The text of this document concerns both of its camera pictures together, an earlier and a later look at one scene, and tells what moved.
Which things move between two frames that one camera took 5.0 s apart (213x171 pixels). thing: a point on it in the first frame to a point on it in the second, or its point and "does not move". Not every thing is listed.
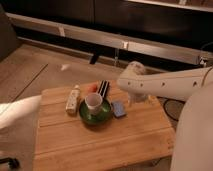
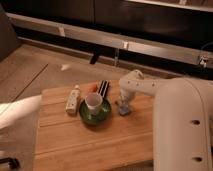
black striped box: (103, 89) does not move
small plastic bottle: (73, 103) does not move
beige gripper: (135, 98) to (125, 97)
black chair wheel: (13, 163) does not move
